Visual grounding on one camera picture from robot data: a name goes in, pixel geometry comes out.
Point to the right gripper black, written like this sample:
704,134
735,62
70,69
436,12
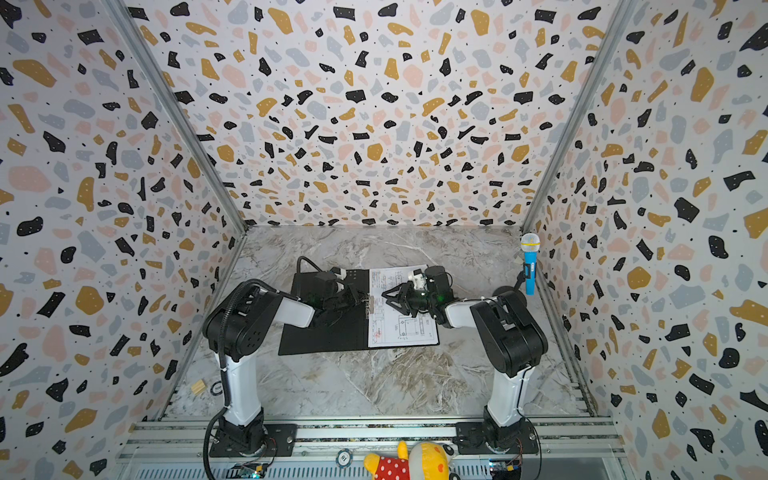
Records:
405,297

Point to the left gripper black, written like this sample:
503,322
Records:
348,292

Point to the printed paper sheet with diagram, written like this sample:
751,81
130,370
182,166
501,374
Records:
387,328

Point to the orange folder black inside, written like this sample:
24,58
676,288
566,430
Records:
329,331

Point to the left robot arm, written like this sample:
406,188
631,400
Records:
235,331

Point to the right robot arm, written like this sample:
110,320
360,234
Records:
512,340

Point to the blue toy microphone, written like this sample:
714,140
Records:
530,246

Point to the yellow red plush toy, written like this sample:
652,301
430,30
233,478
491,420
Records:
424,461

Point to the small wooden block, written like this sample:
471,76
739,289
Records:
198,387

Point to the circuit board right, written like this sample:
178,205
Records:
505,469

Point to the green circuit board left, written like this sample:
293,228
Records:
250,471

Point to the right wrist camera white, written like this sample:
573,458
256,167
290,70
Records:
418,279

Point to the round badge on rail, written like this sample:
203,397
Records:
344,458

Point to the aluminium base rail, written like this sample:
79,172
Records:
553,448

